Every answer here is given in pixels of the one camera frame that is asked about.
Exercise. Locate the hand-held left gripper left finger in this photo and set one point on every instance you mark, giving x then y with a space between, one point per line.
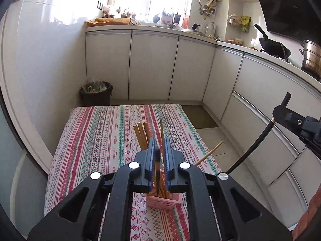
151 158

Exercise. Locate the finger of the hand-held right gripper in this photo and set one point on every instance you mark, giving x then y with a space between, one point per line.
288 116

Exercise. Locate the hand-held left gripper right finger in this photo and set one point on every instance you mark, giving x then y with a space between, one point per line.
167 162

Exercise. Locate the wooden chopstick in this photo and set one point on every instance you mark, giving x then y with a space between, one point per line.
139 136
143 134
162 135
147 131
209 153

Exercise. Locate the pink perforated utensil holder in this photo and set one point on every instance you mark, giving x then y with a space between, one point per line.
160 203

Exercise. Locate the patterned woven tablecloth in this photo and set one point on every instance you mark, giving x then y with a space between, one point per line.
100 140

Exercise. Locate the dark floor mat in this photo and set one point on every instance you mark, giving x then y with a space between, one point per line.
200 118

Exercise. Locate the steel pot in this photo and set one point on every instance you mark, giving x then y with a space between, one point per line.
312 55

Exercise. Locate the black wok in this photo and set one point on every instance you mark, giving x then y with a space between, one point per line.
273 46

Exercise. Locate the black trash bin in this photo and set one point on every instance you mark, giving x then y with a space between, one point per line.
96 98

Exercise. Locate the white kitchen cabinets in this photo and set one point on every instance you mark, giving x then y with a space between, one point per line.
150 62

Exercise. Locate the green yellow hanging bag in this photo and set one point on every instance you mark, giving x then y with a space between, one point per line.
245 22

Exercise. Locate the black range hood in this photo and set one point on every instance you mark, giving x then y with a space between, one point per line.
288 5

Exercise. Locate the white kettle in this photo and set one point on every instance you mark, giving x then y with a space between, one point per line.
212 29

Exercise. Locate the water heater pipes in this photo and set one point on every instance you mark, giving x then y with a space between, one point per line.
207 7

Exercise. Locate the countertop utensil caddy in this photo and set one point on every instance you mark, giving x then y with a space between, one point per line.
166 18

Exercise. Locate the orange bottle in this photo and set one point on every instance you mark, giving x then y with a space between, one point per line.
185 21

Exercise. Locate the brown paper bag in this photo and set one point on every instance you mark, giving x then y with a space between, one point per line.
110 21

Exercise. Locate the row of small potted plants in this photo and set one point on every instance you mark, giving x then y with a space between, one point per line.
126 13

